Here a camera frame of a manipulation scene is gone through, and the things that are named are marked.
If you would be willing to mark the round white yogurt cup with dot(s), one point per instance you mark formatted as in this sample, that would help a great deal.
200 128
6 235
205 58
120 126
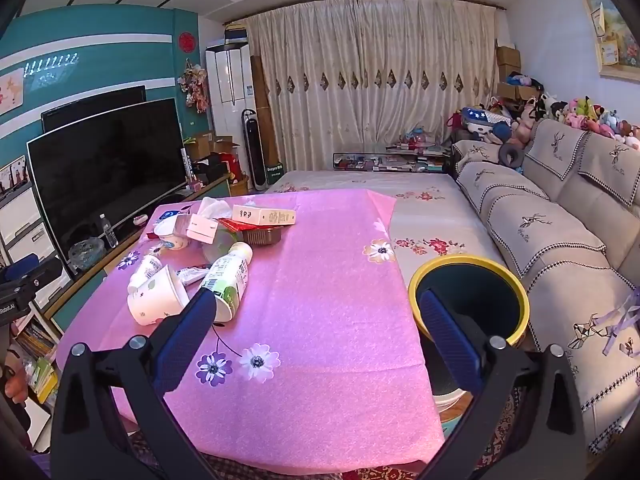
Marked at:
170 237

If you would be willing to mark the wicker basket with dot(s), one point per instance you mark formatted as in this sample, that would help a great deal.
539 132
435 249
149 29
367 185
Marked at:
241 183

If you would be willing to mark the framed floral painting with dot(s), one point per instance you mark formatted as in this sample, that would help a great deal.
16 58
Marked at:
612 35

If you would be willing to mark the purple ribbon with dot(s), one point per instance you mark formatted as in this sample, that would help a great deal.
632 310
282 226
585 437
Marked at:
620 325

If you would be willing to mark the large curved black television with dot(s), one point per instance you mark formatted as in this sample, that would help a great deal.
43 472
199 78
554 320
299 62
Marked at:
100 175

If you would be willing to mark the teal and yellow television cabinet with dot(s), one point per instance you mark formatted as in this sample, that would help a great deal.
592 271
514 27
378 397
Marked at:
75 285

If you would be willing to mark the red snack packet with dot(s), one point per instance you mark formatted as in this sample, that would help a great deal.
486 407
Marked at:
240 225

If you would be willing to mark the dark bin with yellow rim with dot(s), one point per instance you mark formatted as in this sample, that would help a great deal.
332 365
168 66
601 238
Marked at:
470 285

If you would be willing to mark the floral bed sheet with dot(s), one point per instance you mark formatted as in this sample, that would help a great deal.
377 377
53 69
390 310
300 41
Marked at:
435 220

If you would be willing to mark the small pink box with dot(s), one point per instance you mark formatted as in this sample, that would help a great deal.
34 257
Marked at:
201 230

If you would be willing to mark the squeezed white tube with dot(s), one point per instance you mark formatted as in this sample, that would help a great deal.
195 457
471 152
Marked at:
192 275

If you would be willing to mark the pink floral tablecloth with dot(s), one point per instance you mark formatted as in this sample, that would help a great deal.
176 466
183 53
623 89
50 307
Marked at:
325 310

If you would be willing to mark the glass bowl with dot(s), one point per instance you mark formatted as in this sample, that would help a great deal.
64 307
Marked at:
86 255

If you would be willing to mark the white drawer unit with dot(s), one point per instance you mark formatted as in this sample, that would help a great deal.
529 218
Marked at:
20 225

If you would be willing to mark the person's left hand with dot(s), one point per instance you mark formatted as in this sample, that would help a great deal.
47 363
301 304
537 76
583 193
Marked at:
15 385

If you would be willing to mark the stack of flat boxes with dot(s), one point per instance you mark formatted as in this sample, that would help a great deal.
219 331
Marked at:
236 34

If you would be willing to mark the pink wall picture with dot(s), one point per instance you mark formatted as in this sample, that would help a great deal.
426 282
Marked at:
10 92

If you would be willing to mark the red bag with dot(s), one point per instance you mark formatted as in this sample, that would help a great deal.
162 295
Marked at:
229 161

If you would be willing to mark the open cardboard box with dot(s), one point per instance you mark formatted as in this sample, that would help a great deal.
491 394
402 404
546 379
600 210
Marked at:
200 145

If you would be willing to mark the small white drink bottle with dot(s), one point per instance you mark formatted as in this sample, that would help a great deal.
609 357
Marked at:
146 270

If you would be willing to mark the black tower fan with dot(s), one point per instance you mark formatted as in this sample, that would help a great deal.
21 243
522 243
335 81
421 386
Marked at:
252 150

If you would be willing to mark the small pink object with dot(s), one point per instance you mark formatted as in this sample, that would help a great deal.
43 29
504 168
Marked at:
141 219

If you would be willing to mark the pile of plush toys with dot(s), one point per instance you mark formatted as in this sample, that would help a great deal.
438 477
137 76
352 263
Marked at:
580 110

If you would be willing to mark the beige patterned curtain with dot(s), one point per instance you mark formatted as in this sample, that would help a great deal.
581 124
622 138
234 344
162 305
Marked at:
375 85

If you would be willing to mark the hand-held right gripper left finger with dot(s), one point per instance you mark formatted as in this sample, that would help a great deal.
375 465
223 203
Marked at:
185 340

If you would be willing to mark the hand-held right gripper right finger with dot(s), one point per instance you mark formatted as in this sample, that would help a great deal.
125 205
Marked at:
450 340

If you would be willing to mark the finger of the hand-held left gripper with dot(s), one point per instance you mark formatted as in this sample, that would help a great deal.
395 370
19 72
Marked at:
20 266

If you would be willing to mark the red round wall ornament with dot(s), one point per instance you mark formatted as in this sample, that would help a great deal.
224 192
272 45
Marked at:
186 41

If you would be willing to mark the glass coffee table with books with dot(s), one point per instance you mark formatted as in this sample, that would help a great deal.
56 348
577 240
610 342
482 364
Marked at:
390 162

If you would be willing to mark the row of colourful books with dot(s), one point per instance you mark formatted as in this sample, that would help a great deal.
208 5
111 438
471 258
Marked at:
37 360

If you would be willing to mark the blue tissue packet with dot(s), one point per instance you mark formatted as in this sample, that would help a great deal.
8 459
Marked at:
165 217

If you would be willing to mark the white cardboard box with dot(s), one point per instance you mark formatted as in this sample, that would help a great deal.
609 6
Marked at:
265 216

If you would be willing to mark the beige sofa with deer covers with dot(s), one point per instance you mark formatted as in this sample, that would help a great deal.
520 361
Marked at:
550 240

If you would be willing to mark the white leaf print paper cup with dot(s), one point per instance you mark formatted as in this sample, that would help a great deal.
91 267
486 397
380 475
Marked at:
155 300

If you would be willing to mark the flat black television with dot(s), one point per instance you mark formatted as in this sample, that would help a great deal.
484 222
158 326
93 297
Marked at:
90 105

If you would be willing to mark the clear water bottle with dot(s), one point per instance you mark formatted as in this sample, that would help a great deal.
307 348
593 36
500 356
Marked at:
109 232

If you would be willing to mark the clear green plastic cup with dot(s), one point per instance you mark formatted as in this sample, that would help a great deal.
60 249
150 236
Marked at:
220 247

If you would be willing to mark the brown plastic tray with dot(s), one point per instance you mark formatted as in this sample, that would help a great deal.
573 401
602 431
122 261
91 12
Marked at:
262 236

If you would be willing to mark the grey neck pillow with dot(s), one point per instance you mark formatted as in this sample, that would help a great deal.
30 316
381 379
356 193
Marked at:
511 156

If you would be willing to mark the white green label milk bottle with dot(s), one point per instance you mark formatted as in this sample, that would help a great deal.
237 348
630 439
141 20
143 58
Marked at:
227 275

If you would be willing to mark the green box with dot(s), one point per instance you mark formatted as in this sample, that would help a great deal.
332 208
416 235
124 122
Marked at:
274 172

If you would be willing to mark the brown cardboard box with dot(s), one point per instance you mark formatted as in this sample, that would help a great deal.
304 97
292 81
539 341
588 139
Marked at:
507 56
507 73
512 91

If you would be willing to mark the hanging flower decoration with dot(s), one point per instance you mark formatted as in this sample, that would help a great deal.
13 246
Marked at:
194 85

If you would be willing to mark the white tissue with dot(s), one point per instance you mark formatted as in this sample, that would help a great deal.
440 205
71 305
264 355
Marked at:
215 206

